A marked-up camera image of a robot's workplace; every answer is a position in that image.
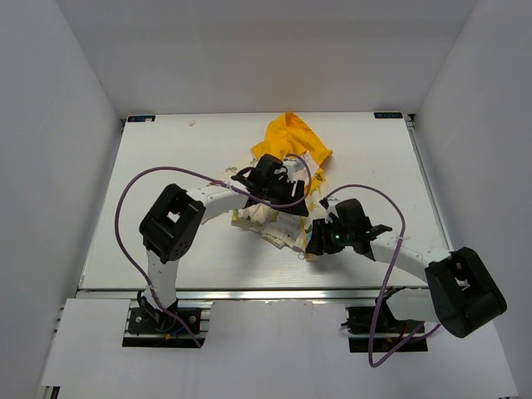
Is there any yellow cream printed child jacket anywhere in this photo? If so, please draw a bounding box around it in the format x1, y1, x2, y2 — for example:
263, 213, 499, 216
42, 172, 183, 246
220, 112, 333, 261

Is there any blue label sticker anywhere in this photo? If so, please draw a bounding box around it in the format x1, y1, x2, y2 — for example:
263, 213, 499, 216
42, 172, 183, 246
373, 111, 403, 119
126, 115, 155, 123

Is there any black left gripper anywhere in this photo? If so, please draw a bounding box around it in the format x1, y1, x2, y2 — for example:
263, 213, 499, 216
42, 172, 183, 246
263, 176, 308, 217

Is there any blue label sticker left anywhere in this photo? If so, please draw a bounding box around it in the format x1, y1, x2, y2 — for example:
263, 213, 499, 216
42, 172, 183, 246
126, 115, 155, 123

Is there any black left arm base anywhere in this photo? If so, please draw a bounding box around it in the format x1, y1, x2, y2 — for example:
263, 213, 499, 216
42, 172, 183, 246
122, 291, 208, 349

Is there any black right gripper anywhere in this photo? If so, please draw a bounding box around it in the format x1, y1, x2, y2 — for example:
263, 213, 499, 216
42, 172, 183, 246
306, 217, 353, 256

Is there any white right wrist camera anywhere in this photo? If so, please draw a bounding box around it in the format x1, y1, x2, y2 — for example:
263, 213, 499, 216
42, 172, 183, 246
319, 197, 340, 224

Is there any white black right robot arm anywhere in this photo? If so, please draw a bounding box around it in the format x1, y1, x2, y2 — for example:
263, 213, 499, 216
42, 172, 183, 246
305, 199, 507, 338

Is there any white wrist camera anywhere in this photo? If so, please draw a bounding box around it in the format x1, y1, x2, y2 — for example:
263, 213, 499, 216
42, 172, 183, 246
281, 158, 308, 182
319, 197, 340, 224

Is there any blue label sticker right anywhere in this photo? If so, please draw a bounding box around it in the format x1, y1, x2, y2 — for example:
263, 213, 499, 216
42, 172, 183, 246
373, 111, 403, 119

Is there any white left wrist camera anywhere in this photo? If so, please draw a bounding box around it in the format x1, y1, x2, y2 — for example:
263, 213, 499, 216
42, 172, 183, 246
281, 158, 308, 182

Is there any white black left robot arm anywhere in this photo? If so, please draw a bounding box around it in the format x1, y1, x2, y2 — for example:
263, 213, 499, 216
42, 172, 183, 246
140, 155, 312, 332

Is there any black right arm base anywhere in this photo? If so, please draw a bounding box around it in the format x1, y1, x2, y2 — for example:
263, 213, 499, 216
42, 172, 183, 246
340, 290, 429, 353

